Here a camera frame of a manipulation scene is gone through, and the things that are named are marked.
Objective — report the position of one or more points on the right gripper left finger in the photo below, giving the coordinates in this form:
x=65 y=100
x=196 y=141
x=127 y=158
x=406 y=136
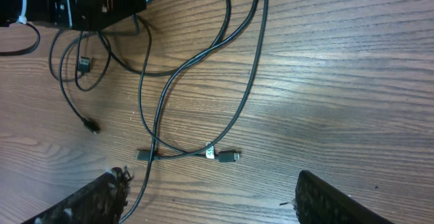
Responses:
x=100 y=201

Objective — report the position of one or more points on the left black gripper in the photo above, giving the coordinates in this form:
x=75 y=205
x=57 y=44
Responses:
x=78 y=15

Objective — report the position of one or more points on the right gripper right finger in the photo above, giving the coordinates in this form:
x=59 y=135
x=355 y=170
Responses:
x=316 y=201

